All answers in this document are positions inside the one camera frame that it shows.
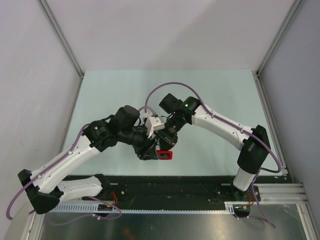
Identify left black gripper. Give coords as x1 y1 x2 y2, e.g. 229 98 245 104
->
119 123 159 161

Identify red sunglasses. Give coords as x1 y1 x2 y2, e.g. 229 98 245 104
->
156 150 173 161

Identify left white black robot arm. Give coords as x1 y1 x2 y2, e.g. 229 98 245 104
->
18 105 165 215

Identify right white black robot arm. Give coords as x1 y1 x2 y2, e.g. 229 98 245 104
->
156 93 270 201

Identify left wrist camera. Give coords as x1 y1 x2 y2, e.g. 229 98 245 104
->
143 112 165 139

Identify white cable duct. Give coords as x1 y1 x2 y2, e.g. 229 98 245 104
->
50 201 250 215

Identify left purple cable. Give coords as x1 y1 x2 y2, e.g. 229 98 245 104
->
6 105 153 226

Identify purple cable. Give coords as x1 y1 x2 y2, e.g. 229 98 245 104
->
144 81 282 228
6 105 153 226

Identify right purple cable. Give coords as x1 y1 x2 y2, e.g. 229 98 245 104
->
144 81 282 228

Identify aluminium rail frame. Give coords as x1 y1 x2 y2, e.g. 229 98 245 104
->
32 69 320 240

